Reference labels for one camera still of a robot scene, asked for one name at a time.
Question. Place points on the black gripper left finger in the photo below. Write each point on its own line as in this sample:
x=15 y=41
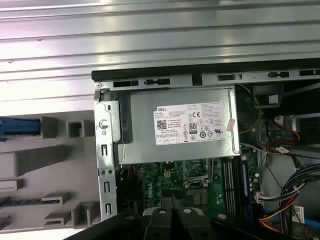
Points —
x=160 y=225

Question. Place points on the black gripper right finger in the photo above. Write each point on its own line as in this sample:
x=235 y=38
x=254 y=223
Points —
x=191 y=225

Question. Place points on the hard disk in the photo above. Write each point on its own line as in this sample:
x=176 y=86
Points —
x=20 y=126

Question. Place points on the metal socket cover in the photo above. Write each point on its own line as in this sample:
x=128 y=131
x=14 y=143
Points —
x=196 y=179

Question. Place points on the green motherboard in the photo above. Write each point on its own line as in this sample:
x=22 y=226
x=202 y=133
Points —
x=150 y=180

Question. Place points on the black RAM slots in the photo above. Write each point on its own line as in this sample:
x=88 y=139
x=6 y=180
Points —
x=230 y=187

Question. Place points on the black open PC case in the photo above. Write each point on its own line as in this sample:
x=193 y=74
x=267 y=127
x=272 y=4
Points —
x=105 y=150

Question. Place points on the grey power supply unit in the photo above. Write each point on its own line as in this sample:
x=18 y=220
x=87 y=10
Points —
x=145 y=120

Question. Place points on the grey parts rack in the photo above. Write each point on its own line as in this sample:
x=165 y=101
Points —
x=50 y=155

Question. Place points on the grey optical drive cage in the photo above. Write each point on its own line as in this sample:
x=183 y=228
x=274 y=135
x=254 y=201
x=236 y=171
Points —
x=308 y=122

